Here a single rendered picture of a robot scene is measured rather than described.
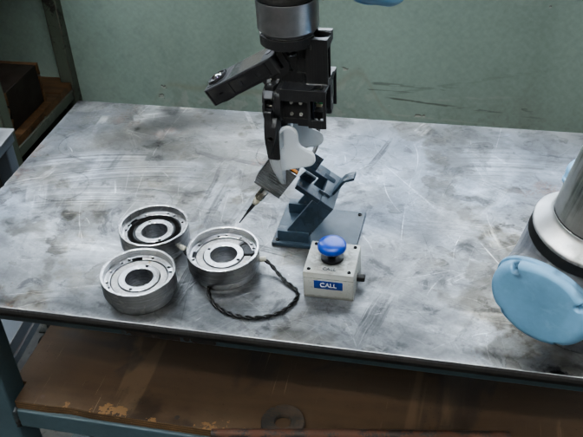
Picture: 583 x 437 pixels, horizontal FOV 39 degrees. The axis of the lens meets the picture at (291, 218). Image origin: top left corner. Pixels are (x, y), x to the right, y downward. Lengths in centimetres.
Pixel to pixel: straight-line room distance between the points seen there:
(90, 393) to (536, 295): 80
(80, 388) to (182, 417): 19
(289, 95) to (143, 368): 62
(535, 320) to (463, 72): 190
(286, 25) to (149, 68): 206
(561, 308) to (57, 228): 80
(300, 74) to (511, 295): 36
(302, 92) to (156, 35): 196
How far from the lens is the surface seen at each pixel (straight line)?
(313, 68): 100
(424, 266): 119
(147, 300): 112
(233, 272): 114
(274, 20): 96
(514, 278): 89
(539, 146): 149
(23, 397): 144
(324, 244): 111
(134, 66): 302
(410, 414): 133
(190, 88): 298
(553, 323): 91
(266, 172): 110
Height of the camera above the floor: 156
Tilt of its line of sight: 36 degrees down
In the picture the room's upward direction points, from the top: 3 degrees counter-clockwise
